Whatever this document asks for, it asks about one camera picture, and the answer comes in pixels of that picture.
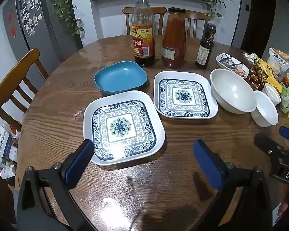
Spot blue square dish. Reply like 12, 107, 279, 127
94, 61, 148, 95

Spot red sauce glass bottle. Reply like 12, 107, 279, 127
161, 8, 187, 68

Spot person's right hand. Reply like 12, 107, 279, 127
277, 197, 289, 218

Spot grey refrigerator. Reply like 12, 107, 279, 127
2, 0, 85, 64

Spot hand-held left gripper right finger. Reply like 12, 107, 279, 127
193, 139, 274, 231

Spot clear snack bag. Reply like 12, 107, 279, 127
266, 48, 289, 80

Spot green trailing plant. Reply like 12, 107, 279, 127
205, 0, 227, 21

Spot small white bowl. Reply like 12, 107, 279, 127
250, 90, 279, 128

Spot wooden chair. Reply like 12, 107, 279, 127
0, 48, 50, 130
122, 6, 167, 36
183, 11, 211, 38

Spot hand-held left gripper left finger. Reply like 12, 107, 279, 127
16, 139, 98, 231

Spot small dark sauce bottle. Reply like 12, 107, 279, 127
196, 23, 217, 69

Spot group of fridge magnets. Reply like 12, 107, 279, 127
19, 0, 42, 35

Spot green packet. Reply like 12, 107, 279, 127
279, 83, 289, 113

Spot crumpled white wrapper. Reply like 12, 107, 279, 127
243, 52, 259, 64

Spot metal tools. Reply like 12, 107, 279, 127
219, 55, 246, 68

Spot yellow-capped vinegar bottle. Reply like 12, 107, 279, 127
131, 0, 155, 68

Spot large white bowl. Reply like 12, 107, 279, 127
210, 69, 258, 114

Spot large patterned square plate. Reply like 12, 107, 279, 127
83, 90, 166, 166

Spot white rectangular dish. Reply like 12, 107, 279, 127
215, 53, 250, 79

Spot green hanging vine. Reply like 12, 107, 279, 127
46, 0, 86, 38

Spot dark doorway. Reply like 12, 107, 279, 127
239, 0, 277, 52

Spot pile of boxes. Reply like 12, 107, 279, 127
0, 124, 21, 180

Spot small patterned square plate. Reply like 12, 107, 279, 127
153, 71, 218, 119

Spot white ramekin cup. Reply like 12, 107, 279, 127
264, 83, 282, 106

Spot yellow black snack packet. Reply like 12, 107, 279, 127
252, 58, 283, 92

